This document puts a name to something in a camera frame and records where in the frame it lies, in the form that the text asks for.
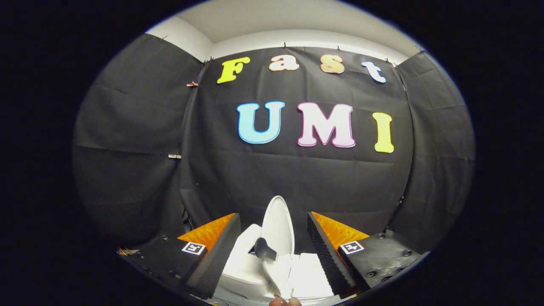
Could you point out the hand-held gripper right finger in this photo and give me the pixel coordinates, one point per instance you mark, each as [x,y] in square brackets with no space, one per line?
[329,255]

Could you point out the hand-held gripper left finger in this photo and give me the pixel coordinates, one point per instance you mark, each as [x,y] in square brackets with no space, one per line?
[214,265]

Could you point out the black backdrop cloth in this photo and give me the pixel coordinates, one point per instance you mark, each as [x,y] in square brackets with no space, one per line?
[297,178]

